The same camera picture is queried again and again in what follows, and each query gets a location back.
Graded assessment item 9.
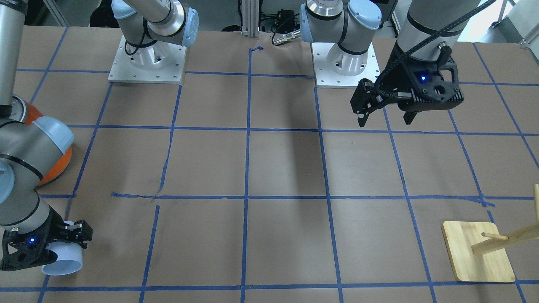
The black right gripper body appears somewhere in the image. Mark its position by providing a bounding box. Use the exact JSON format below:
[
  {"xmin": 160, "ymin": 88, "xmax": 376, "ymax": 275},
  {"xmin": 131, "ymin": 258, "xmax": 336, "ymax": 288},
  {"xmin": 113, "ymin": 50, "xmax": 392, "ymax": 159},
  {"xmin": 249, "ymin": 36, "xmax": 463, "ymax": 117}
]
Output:
[{"xmin": 1, "ymin": 208, "xmax": 65, "ymax": 271}]

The orange can with silver lid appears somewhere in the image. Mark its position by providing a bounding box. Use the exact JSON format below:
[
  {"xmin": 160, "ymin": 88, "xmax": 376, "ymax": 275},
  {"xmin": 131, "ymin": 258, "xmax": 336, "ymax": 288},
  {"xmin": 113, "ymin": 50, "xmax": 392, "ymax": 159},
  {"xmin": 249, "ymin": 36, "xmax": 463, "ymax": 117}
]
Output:
[{"xmin": 4, "ymin": 95, "xmax": 75, "ymax": 187}]

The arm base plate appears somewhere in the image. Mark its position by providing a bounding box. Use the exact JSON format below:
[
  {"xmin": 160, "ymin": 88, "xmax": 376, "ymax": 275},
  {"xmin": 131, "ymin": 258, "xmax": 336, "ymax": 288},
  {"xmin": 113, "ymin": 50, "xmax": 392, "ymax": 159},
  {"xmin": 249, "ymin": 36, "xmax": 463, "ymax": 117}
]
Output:
[
  {"xmin": 108, "ymin": 36, "xmax": 188, "ymax": 84},
  {"xmin": 311, "ymin": 43, "xmax": 382, "ymax": 89}
]

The black camera cable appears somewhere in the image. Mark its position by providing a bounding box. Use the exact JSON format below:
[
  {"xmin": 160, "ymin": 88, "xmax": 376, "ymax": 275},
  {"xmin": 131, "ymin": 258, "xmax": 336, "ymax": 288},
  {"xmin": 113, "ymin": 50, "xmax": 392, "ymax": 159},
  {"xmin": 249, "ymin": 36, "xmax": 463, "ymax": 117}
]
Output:
[{"xmin": 375, "ymin": 0, "xmax": 497, "ymax": 101}]

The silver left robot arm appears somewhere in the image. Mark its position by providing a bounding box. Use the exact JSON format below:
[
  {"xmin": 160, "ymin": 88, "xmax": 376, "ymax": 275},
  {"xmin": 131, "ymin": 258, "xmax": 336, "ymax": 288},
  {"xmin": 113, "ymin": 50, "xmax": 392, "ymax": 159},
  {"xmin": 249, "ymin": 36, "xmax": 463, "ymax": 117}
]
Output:
[{"xmin": 299, "ymin": 0, "xmax": 483, "ymax": 127}]

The wooden cup stand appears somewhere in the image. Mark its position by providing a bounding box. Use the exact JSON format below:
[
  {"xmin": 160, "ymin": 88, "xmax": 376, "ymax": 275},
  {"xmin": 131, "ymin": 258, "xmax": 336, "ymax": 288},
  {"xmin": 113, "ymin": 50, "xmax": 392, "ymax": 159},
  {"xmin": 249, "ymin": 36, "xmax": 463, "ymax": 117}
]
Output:
[{"xmin": 441, "ymin": 184, "xmax": 539, "ymax": 282}]

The aluminium frame post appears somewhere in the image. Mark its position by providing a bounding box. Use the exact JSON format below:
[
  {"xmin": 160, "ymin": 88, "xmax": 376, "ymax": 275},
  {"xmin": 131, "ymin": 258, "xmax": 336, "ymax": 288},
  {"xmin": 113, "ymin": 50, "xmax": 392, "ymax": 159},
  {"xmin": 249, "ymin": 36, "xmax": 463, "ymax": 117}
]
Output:
[{"xmin": 240, "ymin": 0, "xmax": 260, "ymax": 40}]

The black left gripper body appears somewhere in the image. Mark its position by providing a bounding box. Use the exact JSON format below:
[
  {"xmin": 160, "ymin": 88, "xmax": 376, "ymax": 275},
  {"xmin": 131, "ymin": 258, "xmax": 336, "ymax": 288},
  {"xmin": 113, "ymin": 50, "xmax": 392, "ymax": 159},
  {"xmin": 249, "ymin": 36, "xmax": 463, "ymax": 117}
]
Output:
[{"xmin": 376, "ymin": 44, "xmax": 464, "ymax": 112}]

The light blue plastic cup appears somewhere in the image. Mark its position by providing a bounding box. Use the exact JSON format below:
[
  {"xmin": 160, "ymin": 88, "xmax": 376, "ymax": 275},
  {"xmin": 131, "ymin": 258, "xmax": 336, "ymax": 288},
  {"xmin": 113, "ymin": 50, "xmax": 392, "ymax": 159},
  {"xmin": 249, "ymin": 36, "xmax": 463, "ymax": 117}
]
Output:
[{"xmin": 42, "ymin": 242, "xmax": 83, "ymax": 276}]

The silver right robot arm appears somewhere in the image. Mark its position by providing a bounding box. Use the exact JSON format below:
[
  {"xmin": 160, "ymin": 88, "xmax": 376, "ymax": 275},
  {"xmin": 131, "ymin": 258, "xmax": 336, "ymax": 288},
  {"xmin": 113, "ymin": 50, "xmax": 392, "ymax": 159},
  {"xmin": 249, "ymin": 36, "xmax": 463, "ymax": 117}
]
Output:
[{"xmin": 0, "ymin": 0, "xmax": 93, "ymax": 276}]

